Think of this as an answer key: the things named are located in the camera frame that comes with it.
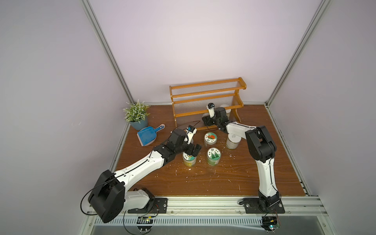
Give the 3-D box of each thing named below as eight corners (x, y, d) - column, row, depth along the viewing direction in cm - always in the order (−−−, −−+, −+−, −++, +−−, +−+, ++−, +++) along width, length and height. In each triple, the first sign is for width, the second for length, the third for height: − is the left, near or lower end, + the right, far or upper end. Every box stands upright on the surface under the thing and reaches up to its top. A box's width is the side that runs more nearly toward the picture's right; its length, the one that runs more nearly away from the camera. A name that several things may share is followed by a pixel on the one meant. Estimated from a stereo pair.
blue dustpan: (133, 140, 100) (131, 139, 98) (150, 120, 112) (149, 118, 110) (148, 148, 96) (147, 146, 94) (164, 126, 108) (164, 124, 106)
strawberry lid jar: (204, 148, 96) (205, 142, 89) (203, 138, 101) (204, 131, 94) (216, 148, 96) (218, 142, 89) (215, 138, 101) (216, 131, 94)
